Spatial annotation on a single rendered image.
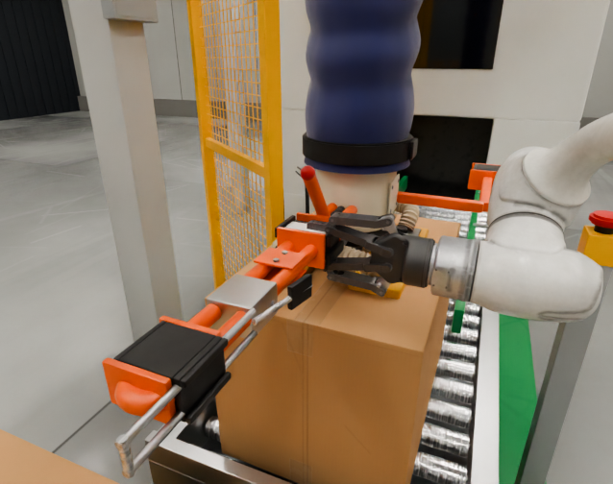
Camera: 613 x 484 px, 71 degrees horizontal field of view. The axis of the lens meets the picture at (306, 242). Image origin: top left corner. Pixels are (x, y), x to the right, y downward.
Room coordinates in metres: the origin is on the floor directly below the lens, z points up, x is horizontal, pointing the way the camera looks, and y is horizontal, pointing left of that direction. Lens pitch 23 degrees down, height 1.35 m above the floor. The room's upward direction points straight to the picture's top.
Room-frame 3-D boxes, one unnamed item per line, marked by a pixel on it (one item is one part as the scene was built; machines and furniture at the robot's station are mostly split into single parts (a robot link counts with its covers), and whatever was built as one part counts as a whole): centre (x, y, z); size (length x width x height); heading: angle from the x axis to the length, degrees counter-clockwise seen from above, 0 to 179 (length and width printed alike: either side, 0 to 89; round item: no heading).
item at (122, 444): (0.37, 0.07, 1.08); 0.31 x 0.03 x 0.05; 157
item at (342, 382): (0.88, -0.11, 0.75); 0.60 x 0.40 x 0.40; 156
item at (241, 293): (0.46, 0.08, 1.07); 0.07 x 0.07 x 0.04; 67
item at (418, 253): (0.59, -0.14, 1.07); 0.09 x 0.07 x 0.08; 67
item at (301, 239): (0.66, -0.01, 1.08); 0.10 x 0.08 x 0.06; 67
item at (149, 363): (0.34, 0.14, 1.08); 0.08 x 0.07 x 0.05; 157
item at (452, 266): (0.56, -0.21, 1.07); 0.09 x 0.06 x 0.09; 157
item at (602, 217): (0.88, -0.67, 1.02); 0.07 x 0.07 x 0.04
